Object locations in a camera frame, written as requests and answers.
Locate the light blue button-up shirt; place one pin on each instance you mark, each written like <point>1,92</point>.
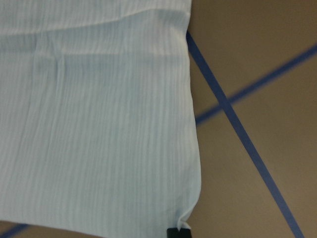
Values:
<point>97,127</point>

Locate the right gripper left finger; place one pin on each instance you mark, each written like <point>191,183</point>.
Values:
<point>172,233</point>

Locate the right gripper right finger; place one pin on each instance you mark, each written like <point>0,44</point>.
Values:
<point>185,233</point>

